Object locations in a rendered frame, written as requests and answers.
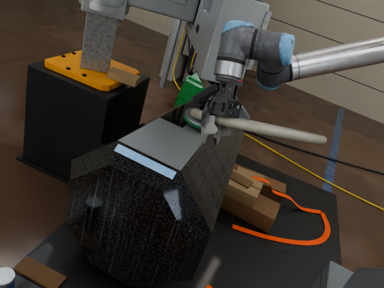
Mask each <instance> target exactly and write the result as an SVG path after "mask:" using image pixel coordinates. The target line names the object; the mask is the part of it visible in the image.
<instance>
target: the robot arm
mask: <svg viewBox="0 0 384 288"><path fill-rule="evenodd" d="M294 44H295V37H294V36H293V35H292V34H287V33H279V32H275V31H268V30H261V29H254V25H253V24H252V23H250V22H247V21H228V22H226V23H225V24H224V26H223V30H222V33H221V40H220V44H219V49H218V55H217V60H216V62H215V68H214V73H213V74H214V75H216V78H215V81H218V82H220V84H219V83H215V84H213V85H212V86H210V87H208V88H206V89H204V90H203V91H201V92H200V93H198V94H196V95H194V96H192V99H193V103H196V104H200V105H203V104H205V103H206V104H205V107H204V109H203V112H202V116H201V134H202V142H203V144H205V143H206V140H207V135H210V134H214V138H213V140H214V143H215V145H217V144H218V142H219V140H220V138H221V137H223V136H230V134H231V130H230V129H229V128H228V127H227V126H222V125H218V124H214V122H215V116H214V114H217V115H218V116H221V117H229V118H236V119H237V118H239V115H240V112H241V107H242V102H240V99H239V100H238V98H237V92H238V88H239V86H242V85H243V82H240V81H238V80H241V79H242V76H243V71H244V68H245V64H246V60H247V59H252V60H256V61H258V64H257V70H256V73H255V75H256V80H257V83H258V84H259V86H260V87H261V88H263V89H265V90H275V89H277V88H278V87H280V85H281V84H282V83H286V82H291V81H294V80H298V79H303V78H309V77H314V76H318V75H324V74H329V73H334V72H338V71H344V70H350V69H355V68H359V67H364V66H370V65H375V64H379V63H384V36H382V37H376V38H371V39H366V40H362V41H356V42H351V43H346V44H342V45H336V46H331V47H326V48H322V49H316V50H311V51H306V52H302V53H296V54H293V50H294ZM236 98H237V99H236Z"/></svg>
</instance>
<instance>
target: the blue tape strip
mask: <svg viewBox="0 0 384 288"><path fill-rule="evenodd" d="M114 151H116V152H118V153H120V154H122V155H124V156H126V157H128V158H130V159H132V160H134V161H136V162H138V163H140V164H142V165H144V166H146V167H148V168H150V169H152V170H154V171H156V172H158V173H160V174H162V175H164V176H166V177H168V178H170V179H173V178H174V176H175V174H176V171H174V170H172V169H169V168H167V167H165V166H163V165H161V164H159V163H157V162H155V161H153V160H151V159H149V158H147V157H144V156H142V155H140V154H138V153H136V152H134V151H132V150H130V149H128V148H126V147H124V146H122V145H120V144H118V145H117V146H116V148H115V150H114Z"/></svg>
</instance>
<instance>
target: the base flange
mask: <svg viewBox="0 0 384 288"><path fill-rule="evenodd" d="M81 54H82V50H80V51H75V52H72V53H68V54H64V55H59V56H56V57H52V58H48V59H45V67H46V68H48V69H50V70H52V71H55V72H58V73H60V74H62V75H65V76H67V77H69V78H72V79H74V80H76V81H79V82H82V83H84V84H86V85H89V86H91V87H93V88H95V89H98V90H100V91H110V90H112V89H115V88H117V87H119V86H121V85H123V84H124V83H120V82H117V81H115V80H112V79H109V78H107V73H104V72H100V71H95V70H89V69H84V68H80V62H81ZM113 67H115V68H118V69H121V70H124V71H126V72H129V73H132V74H135V75H139V71H138V70H137V69H134V68H132V67H130V66H127V65H124V64H122V63H119V62H117V61H114V60H112V59H111V63H110V69H111V68H113Z"/></svg>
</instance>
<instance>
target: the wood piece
mask: <svg viewBox="0 0 384 288"><path fill-rule="evenodd" d="M107 78H109V79H112V80H115V81H117V82H120V83H124V84H126V85H129V86H132V87H136V86H137V85H138V84H140V81H141V76H138V75H135V74H132V73H129V72H126V71H124V70H121V69H118V68H115V67H113V68H111V69H110V70H108V71H107Z"/></svg>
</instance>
